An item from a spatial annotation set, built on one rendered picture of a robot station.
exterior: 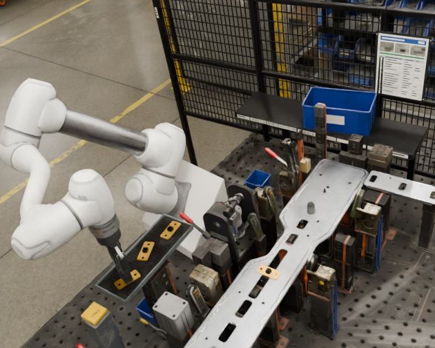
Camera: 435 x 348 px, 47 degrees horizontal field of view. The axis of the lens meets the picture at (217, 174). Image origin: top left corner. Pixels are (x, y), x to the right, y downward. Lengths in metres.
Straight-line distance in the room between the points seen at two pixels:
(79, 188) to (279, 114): 1.37
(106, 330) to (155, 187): 0.70
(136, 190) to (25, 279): 1.62
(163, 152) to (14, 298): 1.75
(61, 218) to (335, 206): 1.10
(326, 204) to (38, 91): 1.16
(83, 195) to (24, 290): 2.19
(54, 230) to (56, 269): 2.17
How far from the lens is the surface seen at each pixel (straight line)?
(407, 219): 2.43
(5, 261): 3.80
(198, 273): 1.76
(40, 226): 1.38
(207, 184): 2.24
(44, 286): 3.48
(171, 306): 1.66
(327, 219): 1.99
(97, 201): 1.40
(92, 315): 1.67
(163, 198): 2.18
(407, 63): 2.30
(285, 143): 2.01
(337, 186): 2.13
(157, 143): 2.10
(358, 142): 2.23
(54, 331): 2.30
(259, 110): 2.56
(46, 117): 1.88
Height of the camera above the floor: 2.42
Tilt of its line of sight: 39 degrees down
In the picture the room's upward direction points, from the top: 11 degrees counter-clockwise
